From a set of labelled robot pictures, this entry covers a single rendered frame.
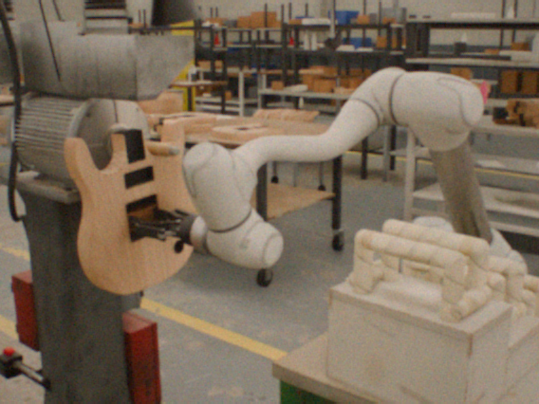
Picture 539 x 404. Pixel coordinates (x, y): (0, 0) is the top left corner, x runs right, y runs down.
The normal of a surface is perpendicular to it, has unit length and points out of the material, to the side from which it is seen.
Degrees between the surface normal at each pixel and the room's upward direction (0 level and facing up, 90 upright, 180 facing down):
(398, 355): 90
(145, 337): 90
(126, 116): 83
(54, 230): 90
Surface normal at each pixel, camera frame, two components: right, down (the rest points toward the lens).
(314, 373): 0.00, -0.97
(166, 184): 0.77, 0.14
